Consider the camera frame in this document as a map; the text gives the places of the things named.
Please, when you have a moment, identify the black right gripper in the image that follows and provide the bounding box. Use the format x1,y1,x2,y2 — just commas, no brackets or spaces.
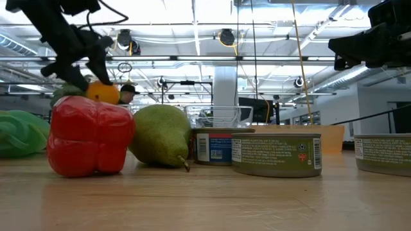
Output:
328,0,411,71

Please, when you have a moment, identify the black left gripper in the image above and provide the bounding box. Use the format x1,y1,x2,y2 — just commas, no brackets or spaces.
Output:
5,0,114,92

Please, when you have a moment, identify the orange fruit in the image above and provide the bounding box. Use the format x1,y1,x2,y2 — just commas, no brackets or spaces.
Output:
85,80,121,106

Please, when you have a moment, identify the red bell pepper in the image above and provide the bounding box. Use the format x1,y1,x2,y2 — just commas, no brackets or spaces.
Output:
46,95,136,178

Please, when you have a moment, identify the green pear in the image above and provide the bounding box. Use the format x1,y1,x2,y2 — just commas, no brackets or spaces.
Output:
128,104,193,173

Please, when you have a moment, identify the green label tin can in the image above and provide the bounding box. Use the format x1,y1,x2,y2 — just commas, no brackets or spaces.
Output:
231,132,323,178
354,133,411,178

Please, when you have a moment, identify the blue label tin can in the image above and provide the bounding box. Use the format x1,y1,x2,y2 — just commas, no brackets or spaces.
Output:
191,127,256,167

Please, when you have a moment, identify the green potted plant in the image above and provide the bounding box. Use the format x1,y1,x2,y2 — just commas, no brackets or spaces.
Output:
49,83,87,108

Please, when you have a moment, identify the person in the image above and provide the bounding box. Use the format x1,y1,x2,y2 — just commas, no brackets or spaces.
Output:
117,83,141,105

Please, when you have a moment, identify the dark background monitor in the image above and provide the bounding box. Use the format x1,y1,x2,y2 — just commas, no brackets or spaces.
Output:
238,97,274,124

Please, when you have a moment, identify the white square pillar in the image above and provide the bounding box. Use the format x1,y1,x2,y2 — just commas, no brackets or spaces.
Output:
213,65,239,107

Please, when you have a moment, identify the clear plastic bin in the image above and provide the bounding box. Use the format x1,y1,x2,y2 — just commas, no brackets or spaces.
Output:
184,105,254,129

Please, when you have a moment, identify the black hanging ring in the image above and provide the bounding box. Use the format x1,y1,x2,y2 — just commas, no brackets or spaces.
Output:
117,62,133,74

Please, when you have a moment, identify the yellow hanging cable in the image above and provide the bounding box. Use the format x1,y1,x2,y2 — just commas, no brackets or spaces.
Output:
290,0,315,126

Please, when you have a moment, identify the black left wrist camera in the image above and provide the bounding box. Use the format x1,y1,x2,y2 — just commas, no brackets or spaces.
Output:
59,0,102,16

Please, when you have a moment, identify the black left camera cable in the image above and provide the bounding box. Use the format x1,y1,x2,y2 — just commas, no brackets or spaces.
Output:
76,0,129,36

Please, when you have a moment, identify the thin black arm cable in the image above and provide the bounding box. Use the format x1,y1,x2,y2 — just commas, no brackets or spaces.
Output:
330,105,411,126

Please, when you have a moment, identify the black hanging cable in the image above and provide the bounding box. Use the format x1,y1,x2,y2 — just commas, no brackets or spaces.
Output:
249,0,259,124
236,0,240,107

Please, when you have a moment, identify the black metal stand frame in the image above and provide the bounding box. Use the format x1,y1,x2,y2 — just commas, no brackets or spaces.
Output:
161,80,214,105

